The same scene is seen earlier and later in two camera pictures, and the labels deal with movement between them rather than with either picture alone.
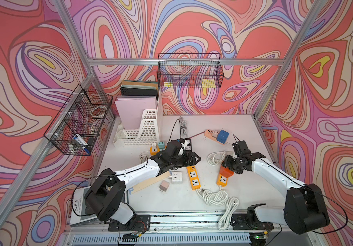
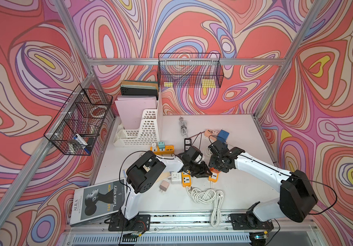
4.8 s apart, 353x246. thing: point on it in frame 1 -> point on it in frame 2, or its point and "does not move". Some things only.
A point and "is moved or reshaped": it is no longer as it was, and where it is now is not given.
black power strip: (188, 147) does not move
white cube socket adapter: (176, 178) does not move
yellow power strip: (194, 181) is moved or reshaped
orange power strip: (221, 180) -> (214, 177)
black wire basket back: (190, 70) does not move
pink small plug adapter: (164, 185) does not move
